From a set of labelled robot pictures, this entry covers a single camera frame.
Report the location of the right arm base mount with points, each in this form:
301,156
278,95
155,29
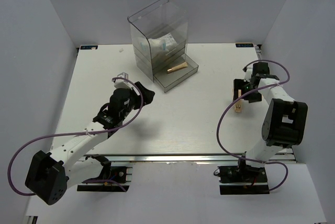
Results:
242,179

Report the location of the wide beige cream tube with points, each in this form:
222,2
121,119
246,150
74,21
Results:
238,104

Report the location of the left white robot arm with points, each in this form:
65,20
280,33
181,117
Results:
51,174

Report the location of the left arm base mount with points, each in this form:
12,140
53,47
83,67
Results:
111,178

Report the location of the right blue table label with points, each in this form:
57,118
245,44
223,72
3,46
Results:
244,45

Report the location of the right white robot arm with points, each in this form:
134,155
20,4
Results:
284,122

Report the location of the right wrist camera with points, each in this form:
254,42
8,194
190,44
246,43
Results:
247,73

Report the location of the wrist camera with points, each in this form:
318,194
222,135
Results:
247,73
121,80

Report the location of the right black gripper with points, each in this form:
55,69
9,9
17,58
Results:
238,84

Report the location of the clear acrylic drawer organizer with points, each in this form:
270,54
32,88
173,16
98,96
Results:
159,35

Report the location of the cotton pad packet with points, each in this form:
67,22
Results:
152,47
168,42

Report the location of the left blue table label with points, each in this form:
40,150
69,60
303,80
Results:
88,47

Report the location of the blue table label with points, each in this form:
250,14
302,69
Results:
244,45
88,47

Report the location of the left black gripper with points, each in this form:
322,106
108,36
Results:
148,94

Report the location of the clear bottom drawer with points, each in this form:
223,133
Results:
168,81

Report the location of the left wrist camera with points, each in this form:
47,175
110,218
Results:
121,80

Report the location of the slim beige concealer tube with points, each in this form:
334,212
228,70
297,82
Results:
177,67

